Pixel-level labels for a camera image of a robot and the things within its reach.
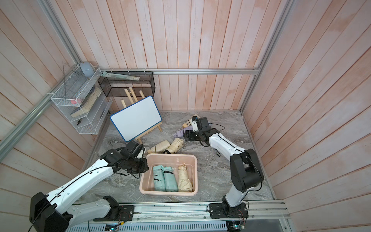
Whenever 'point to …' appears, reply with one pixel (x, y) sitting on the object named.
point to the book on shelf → (90, 98)
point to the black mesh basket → (116, 87)
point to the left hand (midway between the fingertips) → (146, 171)
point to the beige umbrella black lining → (177, 144)
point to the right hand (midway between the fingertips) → (189, 134)
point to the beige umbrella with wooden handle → (184, 184)
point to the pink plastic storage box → (174, 160)
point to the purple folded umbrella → (180, 133)
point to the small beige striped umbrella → (189, 122)
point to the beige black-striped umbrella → (159, 148)
